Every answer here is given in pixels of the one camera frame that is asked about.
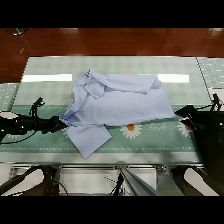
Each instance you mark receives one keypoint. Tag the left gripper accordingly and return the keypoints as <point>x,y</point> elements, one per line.
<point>53,124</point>

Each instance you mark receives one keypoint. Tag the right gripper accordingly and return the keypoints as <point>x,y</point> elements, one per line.
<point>188,115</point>

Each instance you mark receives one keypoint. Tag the light blue shirt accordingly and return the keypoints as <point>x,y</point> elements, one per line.
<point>123,103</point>

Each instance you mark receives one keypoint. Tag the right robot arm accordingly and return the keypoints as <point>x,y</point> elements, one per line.
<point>210,140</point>

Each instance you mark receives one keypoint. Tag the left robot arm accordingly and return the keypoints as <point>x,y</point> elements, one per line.
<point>20,122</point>

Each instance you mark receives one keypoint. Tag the silver frame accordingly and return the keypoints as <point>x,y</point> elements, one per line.
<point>90,180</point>

